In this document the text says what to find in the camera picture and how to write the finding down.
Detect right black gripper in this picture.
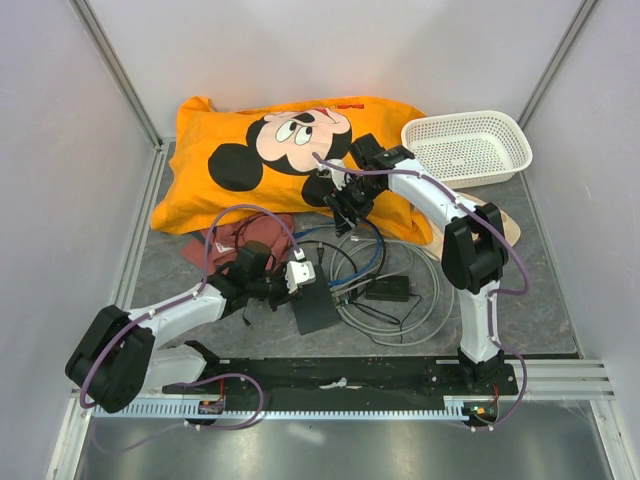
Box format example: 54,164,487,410
323,176,384,238

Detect black power plug cable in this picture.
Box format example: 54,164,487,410
241,297,266,329

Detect black network switch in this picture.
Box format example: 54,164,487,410
291,264,340,336

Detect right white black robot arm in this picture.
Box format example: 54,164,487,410
313,134,508,394

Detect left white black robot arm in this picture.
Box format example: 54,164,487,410
65,241,316,413

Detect red cloth garment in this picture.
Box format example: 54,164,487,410
181,213,291,274

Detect orange cartoon mouse pillow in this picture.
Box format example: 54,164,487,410
151,96,424,235

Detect black power adapter brick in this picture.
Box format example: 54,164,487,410
364,275,411,302

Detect white perforated plastic basket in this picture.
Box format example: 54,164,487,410
401,110,533,189

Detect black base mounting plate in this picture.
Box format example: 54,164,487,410
162,356,519,396

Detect beige cloth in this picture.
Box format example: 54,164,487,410
422,192,521,261

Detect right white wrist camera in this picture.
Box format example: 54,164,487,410
318,163,350,191

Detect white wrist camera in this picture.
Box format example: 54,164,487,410
318,163,350,191
285,260,316,294

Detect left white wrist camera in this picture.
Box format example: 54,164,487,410
285,260,316,294

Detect black mains plug cord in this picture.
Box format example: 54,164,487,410
294,240,351,266

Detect blue ethernet cable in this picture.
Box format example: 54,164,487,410
292,222,386,294

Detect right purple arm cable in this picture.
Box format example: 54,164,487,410
312,152,530,431

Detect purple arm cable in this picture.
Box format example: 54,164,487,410
79,203,306,409
312,152,530,431

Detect grey ethernet cable bundle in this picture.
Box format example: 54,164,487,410
324,232,456,346

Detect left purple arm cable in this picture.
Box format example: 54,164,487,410
79,203,306,409

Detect grey slotted cable duct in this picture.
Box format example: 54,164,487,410
93,397,482,421

